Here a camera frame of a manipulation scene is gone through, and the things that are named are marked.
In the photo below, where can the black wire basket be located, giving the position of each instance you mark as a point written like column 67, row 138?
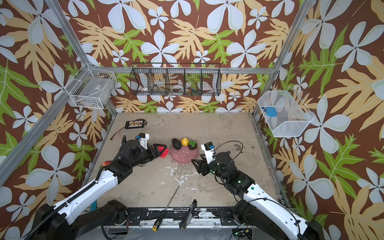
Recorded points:
column 160, row 79

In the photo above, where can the blue object in basket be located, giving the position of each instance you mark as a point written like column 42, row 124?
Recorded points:
column 270, row 111

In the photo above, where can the black mounting rail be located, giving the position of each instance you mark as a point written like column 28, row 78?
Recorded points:
column 200, row 216

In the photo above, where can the white mesh basket right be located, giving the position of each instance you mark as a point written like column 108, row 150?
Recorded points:
column 293, row 116

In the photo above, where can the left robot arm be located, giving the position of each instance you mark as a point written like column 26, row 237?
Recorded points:
column 65, row 220

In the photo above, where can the pink dotted plate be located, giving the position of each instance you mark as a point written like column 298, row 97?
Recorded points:
column 184, row 155

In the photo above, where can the dark avocado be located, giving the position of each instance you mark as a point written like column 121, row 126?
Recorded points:
column 177, row 144

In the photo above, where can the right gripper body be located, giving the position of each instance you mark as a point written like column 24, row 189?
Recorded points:
column 202, row 166

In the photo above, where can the yellow pear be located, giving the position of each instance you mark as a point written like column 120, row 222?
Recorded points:
column 185, row 141

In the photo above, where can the teal handled tool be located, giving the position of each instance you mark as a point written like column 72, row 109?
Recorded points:
column 93, row 206

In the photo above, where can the yellow handled screwdriver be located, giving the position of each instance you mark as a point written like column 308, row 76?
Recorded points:
column 163, row 213

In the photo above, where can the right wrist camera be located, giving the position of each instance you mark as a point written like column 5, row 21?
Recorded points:
column 209, row 150

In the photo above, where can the black clamp bracket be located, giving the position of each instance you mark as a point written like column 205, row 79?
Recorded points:
column 188, row 216

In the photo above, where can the red mango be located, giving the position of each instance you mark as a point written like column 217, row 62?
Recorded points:
column 106, row 163

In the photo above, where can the white wire basket left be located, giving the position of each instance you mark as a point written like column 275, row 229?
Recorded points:
column 91, row 87

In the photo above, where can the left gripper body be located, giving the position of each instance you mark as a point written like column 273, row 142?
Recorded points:
column 148, row 155

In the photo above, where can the red tomato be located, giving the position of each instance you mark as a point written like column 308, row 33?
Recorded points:
column 164, row 151

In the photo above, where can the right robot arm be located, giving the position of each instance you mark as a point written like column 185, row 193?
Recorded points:
column 256, row 207

